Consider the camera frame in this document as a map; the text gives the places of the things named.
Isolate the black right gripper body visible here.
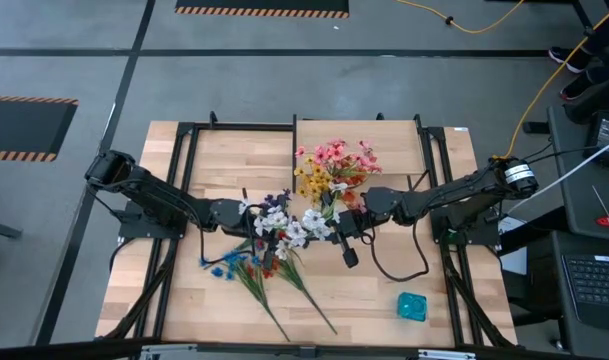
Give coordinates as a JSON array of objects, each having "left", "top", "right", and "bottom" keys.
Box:
[{"left": 322, "top": 191, "right": 379, "bottom": 270}]

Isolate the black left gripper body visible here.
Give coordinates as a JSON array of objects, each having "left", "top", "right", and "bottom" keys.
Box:
[{"left": 209, "top": 187, "right": 278, "bottom": 274}]

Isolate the blue artificial flower bunch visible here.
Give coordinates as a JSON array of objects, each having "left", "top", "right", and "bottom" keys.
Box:
[{"left": 198, "top": 248, "right": 291, "bottom": 343}]

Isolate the purple artificial flower bunch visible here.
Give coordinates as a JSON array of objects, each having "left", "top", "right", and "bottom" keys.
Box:
[{"left": 256, "top": 187, "right": 294, "bottom": 211}]

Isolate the white artificial flower bunch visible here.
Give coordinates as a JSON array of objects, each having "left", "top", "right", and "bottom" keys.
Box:
[{"left": 237, "top": 180, "right": 349, "bottom": 264}]

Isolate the yellow artificial flower bunch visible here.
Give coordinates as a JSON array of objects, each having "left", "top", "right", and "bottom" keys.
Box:
[{"left": 292, "top": 154, "right": 336, "bottom": 202}]

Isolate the pink artificial flower bunch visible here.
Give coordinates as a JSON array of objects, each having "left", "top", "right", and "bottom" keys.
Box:
[{"left": 293, "top": 138, "right": 384, "bottom": 175}]

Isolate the red artificial flower bunch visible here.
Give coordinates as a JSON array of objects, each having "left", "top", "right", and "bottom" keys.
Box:
[{"left": 243, "top": 230, "right": 339, "bottom": 335}]

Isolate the short teal glass vase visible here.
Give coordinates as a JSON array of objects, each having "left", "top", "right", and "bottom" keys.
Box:
[{"left": 396, "top": 291, "right": 429, "bottom": 323}]

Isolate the black rig crossbar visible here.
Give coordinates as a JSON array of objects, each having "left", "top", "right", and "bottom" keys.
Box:
[{"left": 0, "top": 338, "right": 609, "bottom": 360}]

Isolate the black hazard-striped floor mat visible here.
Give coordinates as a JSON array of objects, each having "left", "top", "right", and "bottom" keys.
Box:
[
  {"left": 174, "top": 0, "right": 351, "bottom": 20},
  {"left": 0, "top": 94, "right": 80, "bottom": 163}
]

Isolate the white rod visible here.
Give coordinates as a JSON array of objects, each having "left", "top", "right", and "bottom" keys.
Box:
[{"left": 506, "top": 133, "right": 609, "bottom": 217}]

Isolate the dark grey desk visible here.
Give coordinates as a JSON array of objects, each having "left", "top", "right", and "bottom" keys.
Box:
[
  {"left": 546, "top": 104, "right": 609, "bottom": 242},
  {"left": 498, "top": 229, "right": 609, "bottom": 360}
]

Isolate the black laptop keyboard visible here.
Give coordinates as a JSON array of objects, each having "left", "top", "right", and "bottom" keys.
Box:
[{"left": 561, "top": 253, "right": 609, "bottom": 335}]

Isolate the person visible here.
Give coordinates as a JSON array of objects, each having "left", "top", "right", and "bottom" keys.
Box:
[{"left": 548, "top": 0, "right": 609, "bottom": 101}]

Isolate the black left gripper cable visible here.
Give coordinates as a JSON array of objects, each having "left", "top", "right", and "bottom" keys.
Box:
[{"left": 197, "top": 214, "right": 245, "bottom": 266}]

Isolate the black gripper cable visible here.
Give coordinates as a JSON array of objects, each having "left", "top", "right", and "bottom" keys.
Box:
[
  {"left": 359, "top": 215, "right": 431, "bottom": 283},
  {"left": 197, "top": 214, "right": 245, "bottom": 266}
]

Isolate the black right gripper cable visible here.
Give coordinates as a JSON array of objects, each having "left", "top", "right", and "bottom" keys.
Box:
[{"left": 359, "top": 215, "right": 431, "bottom": 283}]

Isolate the black metal table frame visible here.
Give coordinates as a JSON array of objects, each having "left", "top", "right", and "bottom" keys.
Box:
[{"left": 96, "top": 110, "right": 519, "bottom": 351}]

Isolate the yellow cable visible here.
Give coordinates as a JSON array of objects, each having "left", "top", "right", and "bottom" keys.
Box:
[
  {"left": 491, "top": 2, "right": 609, "bottom": 169},
  {"left": 393, "top": 0, "right": 526, "bottom": 35}
]

